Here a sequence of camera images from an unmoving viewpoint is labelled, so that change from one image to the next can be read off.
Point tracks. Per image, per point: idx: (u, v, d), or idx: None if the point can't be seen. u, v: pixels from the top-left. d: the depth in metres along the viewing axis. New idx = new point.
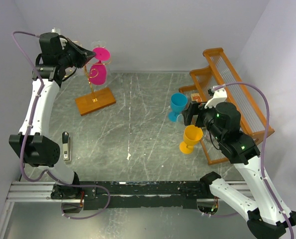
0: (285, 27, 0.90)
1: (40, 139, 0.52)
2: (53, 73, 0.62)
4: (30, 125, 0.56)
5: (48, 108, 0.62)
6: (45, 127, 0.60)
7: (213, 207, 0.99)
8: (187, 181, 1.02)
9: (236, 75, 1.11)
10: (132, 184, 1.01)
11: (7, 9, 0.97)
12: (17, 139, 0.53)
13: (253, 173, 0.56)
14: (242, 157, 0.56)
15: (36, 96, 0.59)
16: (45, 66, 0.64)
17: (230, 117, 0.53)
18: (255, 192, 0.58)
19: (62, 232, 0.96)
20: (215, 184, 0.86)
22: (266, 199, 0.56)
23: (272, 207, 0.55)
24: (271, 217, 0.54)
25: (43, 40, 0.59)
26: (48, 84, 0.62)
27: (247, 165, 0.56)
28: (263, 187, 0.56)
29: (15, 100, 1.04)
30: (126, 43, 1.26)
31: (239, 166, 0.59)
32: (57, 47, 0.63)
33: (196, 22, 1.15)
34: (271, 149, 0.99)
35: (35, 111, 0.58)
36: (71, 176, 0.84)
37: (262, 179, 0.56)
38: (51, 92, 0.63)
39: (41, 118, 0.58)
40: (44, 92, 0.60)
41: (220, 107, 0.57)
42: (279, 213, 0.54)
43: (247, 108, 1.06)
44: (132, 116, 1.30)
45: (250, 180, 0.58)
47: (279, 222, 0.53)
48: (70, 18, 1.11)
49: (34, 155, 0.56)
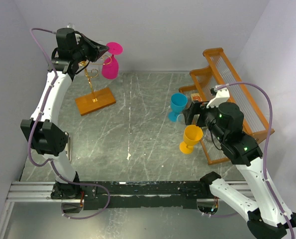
0: (286, 27, 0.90)
1: (49, 126, 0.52)
2: (67, 67, 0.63)
4: (41, 112, 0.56)
5: (59, 99, 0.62)
6: (54, 117, 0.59)
7: (213, 207, 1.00)
8: (187, 181, 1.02)
9: (236, 75, 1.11)
10: (132, 184, 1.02)
11: (7, 9, 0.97)
12: (28, 124, 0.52)
13: (255, 174, 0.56)
14: (243, 157, 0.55)
15: (49, 86, 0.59)
16: (60, 59, 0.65)
17: (234, 118, 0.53)
18: (257, 194, 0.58)
19: (62, 232, 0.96)
20: (215, 184, 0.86)
22: (267, 200, 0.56)
23: (273, 209, 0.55)
24: (273, 219, 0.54)
25: (59, 36, 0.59)
26: (61, 76, 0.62)
27: (250, 166, 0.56)
28: (265, 189, 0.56)
29: (15, 100, 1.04)
30: (126, 43, 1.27)
31: (241, 167, 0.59)
32: (72, 43, 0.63)
33: (196, 22, 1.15)
34: (271, 149, 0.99)
35: (48, 100, 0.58)
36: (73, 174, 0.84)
37: (264, 180, 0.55)
38: (64, 83, 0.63)
39: (52, 106, 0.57)
40: (57, 83, 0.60)
41: (222, 107, 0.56)
42: (280, 215, 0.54)
43: (247, 108, 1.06)
44: (132, 116, 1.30)
45: (252, 181, 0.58)
47: (280, 224, 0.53)
48: (70, 18, 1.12)
49: (43, 143, 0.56)
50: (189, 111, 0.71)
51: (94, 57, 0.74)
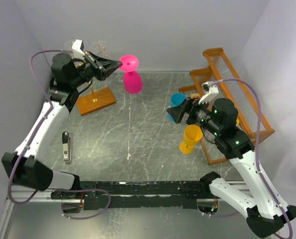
0: (286, 26, 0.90)
1: (32, 164, 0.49)
2: (66, 99, 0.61)
4: (27, 146, 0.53)
5: (51, 132, 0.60)
6: (42, 152, 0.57)
7: (213, 207, 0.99)
8: (187, 181, 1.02)
9: (235, 74, 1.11)
10: (132, 184, 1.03)
11: (8, 9, 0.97)
12: (10, 159, 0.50)
13: (248, 167, 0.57)
14: (235, 150, 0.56)
15: (43, 118, 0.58)
16: (59, 89, 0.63)
17: (228, 114, 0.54)
18: (252, 188, 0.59)
19: (62, 232, 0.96)
20: (215, 183, 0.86)
22: (262, 192, 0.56)
23: (268, 201, 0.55)
24: (269, 211, 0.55)
25: (54, 67, 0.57)
26: (58, 107, 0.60)
27: (242, 159, 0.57)
28: (259, 181, 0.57)
29: (15, 101, 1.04)
30: (127, 44, 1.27)
31: (234, 161, 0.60)
32: (69, 71, 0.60)
33: (196, 22, 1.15)
34: (271, 149, 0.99)
35: (37, 133, 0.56)
36: (71, 182, 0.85)
37: (257, 173, 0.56)
38: (59, 116, 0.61)
39: (40, 140, 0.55)
40: (51, 115, 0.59)
41: (218, 103, 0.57)
42: (276, 207, 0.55)
43: (246, 108, 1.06)
44: (132, 116, 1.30)
45: (246, 175, 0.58)
47: (277, 216, 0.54)
48: (70, 18, 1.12)
49: (24, 179, 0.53)
50: (182, 108, 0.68)
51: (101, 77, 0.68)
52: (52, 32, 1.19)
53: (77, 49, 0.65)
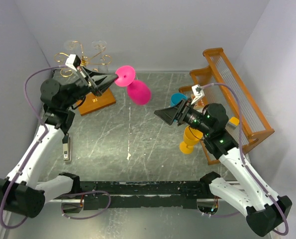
0: (286, 27, 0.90)
1: (24, 190, 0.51)
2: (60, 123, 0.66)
4: (19, 172, 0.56)
5: (44, 157, 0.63)
6: (35, 176, 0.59)
7: (213, 207, 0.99)
8: (187, 181, 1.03)
9: (235, 73, 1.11)
10: (132, 184, 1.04)
11: (8, 9, 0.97)
12: (1, 184, 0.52)
13: (234, 162, 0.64)
14: (222, 149, 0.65)
15: (37, 142, 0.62)
16: (54, 112, 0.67)
17: (219, 121, 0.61)
18: (244, 183, 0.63)
19: (62, 232, 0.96)
20: (214, 183, 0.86)
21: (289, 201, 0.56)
22: (251, 184, 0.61)
23: (258, 191, 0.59)
24: (260, 202, 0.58)
25: (45, 98, 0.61)
26: (52, 132, 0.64)
27: (228, 154, 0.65)
28: (246, 174, 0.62)
29: (15, 101, 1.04)
30: (127, 44, 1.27)
31: (223, 159, 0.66)
32: (59, 97, 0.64)
33: (196, 22, 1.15)
34: (271, 149, 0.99)
35: (30, 158, 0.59)
36: (69, 185, 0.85)
37: (244, 166, 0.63)
38: (53, 140, 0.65)
39: (33, 165, 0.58)
40: (46, 139, 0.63)
41: (211, 108, 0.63)
42: (266, 197, 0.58)
43: (247, 108, 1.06)
44: (132, 116, 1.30)
45: (236, 171, 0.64)
47: (267, 204, 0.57)
48: (69, 18, 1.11)
49: (14, 205, 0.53)
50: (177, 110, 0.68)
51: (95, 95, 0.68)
52: (52, 32, 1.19)
53: (71, 64, 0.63)
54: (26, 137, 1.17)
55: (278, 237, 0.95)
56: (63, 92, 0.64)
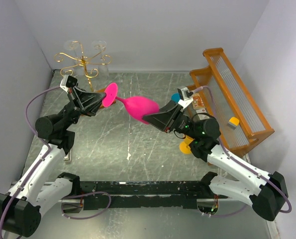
0: (286, 26, 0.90)
1: (23, 205, 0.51)
2: (61, 144, 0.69)
4: (20, 187, 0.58)
5: (46, 175, 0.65)
6: (35, 193, 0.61)
7: (213, 207, 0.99)
8: (187, 181, 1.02)
9: (235, 73, 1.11)
10: (132, 184, 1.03)
11: (8, 9, 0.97)
12: (2, 199, 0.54)
13: (220, 156, 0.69)
14: (207, 151, 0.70)
15: (40, 160, 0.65)
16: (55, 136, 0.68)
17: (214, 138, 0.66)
18: (235, 174, 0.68)
19: (62, 232, 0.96)
20: (214, 182, 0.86)
21: (277, 175, 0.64)
22: (242, 173, 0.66)
23: (249, 177, 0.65)
24: (255, 185, 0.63)
25: (43, 137, 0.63)
26: (54, 151, 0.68)
27: (212, 153, 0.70)
28: (234, 164, 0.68)
29: (15, 101, 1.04)
30: (127, 44, 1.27)
31: (210, 159, 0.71)
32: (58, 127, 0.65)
33: (196, 22, 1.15)
34: (271, 149, 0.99)
35: (32, 175, 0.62)
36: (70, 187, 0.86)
37: (229, 158, 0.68)
38: (56, 158, 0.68)
39: (34, 182, 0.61)
40: (49, 157, 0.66)
41: (208, 125, 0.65)
42: (258, 179, 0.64)
43: (246, 107, 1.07)
44: (132, 116, 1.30)
45: (224, 165, 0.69)
47: (262, 185, 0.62)
48: (70, 18, 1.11)
49: (9, 223, 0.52)
50: (172, 115, 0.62)
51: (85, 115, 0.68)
52: (52, 32, 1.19)
53: (64, 86, 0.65)
54: (26, 137, 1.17)
55: (278, 236, 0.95)
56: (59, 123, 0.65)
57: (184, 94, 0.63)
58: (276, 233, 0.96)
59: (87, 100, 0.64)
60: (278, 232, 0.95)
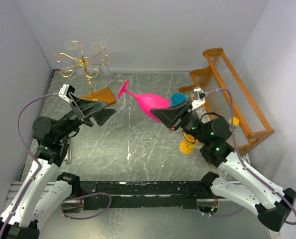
0: (286, 26, 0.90)
1: (16, 233, 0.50)
2: (54, 157, 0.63)
4: (12, 212, 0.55)
5: (39, 193, 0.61)
6: (29, 215, 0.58)
7: (213, 207, 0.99)
8: (187, 181, 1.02)
9: (236, 74, 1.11)
10: (132, 184, 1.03)
11: (8, 9, 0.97)
12: None
13: (236, 167, 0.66)
14: (220, 157, 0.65)
15: (30, 179, 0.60)
16: (49, 146, 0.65)
17: (224, 138, 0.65)
18: (248, 185, 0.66)
19: (62, 232, 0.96)
20: (216, 185, 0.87)
21: (293, 192, 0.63)
22: (256, 186, 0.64)
23: (265, 191, 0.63)
24: (269, 201, 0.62)
25: (37, 136, 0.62)
26: (46, 167, 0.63)
27: (227, 161, 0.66)
28: (249, 176, 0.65)
29: (15, 101, 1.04)
30: (127, 44, 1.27)
31: (223, 166, 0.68)
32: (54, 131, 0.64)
33: (196, 22, 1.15)
34: (271, 149, 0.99)
35: (23, 196, 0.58)
36: (69, 190, 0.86)
37: (245, 169, 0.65)
38: (48, 175, 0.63)
39: (26, 204, 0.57)
40: (40, 175, 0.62)
41: (217, 125, 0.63)
42: (273, 194, 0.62)
43: (247, 107, 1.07)
44: (132, 116, 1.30)
45: (238, 175, 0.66)
47: (277, 202, 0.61)
48: (70, 18, 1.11)
49: None
50: (179, 114, 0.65)
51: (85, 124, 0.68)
52: (52, 32, 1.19)
53: (63, 95, 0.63)
54: (26, 137, 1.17)
55: (278, 236, 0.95)
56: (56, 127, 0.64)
57: (197, 95, 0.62)
58: (276, 233, 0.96)
59: (87, 109, 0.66)
60: (278, 233, 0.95)
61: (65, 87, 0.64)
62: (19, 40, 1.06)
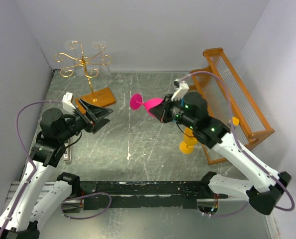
0: (286, 26, 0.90)
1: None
2: (49, 158, 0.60)
4: (8, 217, 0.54)
5: (35, 196, 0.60)
6: (27, 218, 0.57)
7: (213, 207, 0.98)
8: (187, 181, 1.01)
9: (236, 74, 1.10)
10: (132, 184, 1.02)
11: (8, 10, 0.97)
12: None
13: (231, 149, 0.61)
14: (215, 138, 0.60)
15: (25, 182, 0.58)
16: (45, 145, 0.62)
17: (198, 106, 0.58)
18: (243, 168, 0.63)
19: (62, 232, 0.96)
20: (213, 180, 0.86)
21: (286, 175, 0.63)
22: (251, 169, 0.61)
23: (260, 175, 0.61)
24: (264, 184, 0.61)
25: (43, 124, 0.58)
26: (41, 169, 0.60)
27: (223, 142, 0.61)
28: (245, 159, 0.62)
29: (15, 101, 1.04)
30: (127, 44, 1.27)
31: (217, 148, 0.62)
32: (58, 126, 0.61)
33: (196, 22, 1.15)
34: (271, 149, 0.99)
35: (19, 201, 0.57)
36: (68, 191, 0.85)
37: (240, 151, 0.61)
38: (44, 177, 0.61)
39: (22, 209, 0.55)
40: (35, 178, 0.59)
41: (186, 97, 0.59)
42: (268, 178, 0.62)
43: (246, 107, 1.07)
44: (132, 116, 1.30)
45: (232, 157, 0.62)
47: (271, 185, 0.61)
48: (70, 18, 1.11)
49: None
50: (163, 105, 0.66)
51: (91, 126, 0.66)
52: (52, 32, 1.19)
53: (68, 101, 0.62)
54: (26, 137, 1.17)
55: (278, 236, 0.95)
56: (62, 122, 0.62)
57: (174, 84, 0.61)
58: (276, 233, 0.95)
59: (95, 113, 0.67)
60: (278, 232, 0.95)
61: (68, 94, 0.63)
62: (19, 40, 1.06)
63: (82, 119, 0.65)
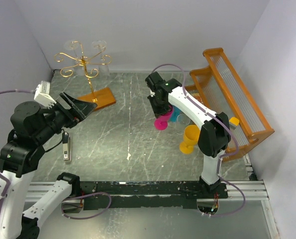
0: (286, 26, 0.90)
1: None
2: (23, 164, 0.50)
4: None
5: (18, 205, 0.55)
6: (15, 227, 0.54)
7: (213, 207, 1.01)
8: (187, 181, 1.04)
9: (235, 73, 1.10)
10: (132, 184, 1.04)
11: (8, 10, 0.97)
12: None
13: (178, 96, 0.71)
14: (167, 89, 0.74)
15: (1, 197, 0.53)
16: (16, 150, 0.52)
17: (150, 74, 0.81)
18: (188, 112, 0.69)
19: (62, 232, 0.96)
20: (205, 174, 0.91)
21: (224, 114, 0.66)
22: (192, 109, 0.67)
23: (198, 113, 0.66)
24: (201, 120, 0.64)
25: (16, 119, 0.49)
26: (16, 179, 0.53)
27: (172, 92, 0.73)
28: (189, 103, 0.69)
29: (15, 101, 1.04)
30: (127, 44, 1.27)
31: (170, 98, 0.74)
32: (34, 124, 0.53)
33: (196, 22, 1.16)
34: (271, 149, 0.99)
35: (0, 216, 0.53)
36: (68, 191, 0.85)
37: (186, 97, 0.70)
38: (22, 185, 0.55)
39: (5, 224, 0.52)
40: (11, 190, 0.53)
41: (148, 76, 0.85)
42: (205, 115, 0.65)
43: (247, 107, 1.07)
44: (132, 116, 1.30)
45: (180, 103, 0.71)
47: (207, 120, 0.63)
48: (70, 18, 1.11)
49: None
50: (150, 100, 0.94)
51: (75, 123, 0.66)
52: (52, 32, 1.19)
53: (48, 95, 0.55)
54: None
55: (278, 236, 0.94)
56: (42, 118, 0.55)
57: None
58: (276, 233, 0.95)
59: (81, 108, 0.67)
60: (278, 232, 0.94)
61: (44, 84, 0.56)
62: (19, 40, 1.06)
63: (63, 113, 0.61)
